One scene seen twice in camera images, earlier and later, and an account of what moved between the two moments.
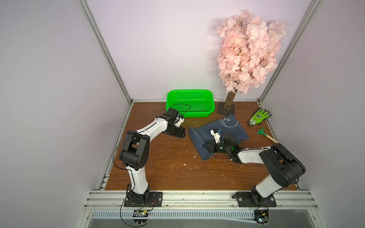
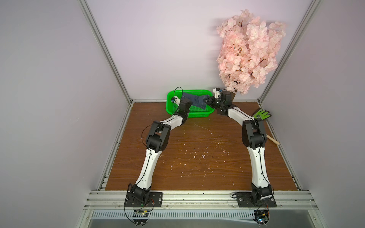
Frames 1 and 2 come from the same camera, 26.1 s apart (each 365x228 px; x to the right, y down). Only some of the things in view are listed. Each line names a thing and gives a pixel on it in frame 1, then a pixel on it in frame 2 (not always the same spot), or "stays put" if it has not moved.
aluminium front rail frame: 198,200 stays put
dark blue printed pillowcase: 202,135 → 197,100
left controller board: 140,213 stays put
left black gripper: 180,133 → 189,102
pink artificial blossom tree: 248,49 stays put
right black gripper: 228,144 → 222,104
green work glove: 258,117 stays put
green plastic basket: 191,103 stays put
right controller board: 261,215 stays put
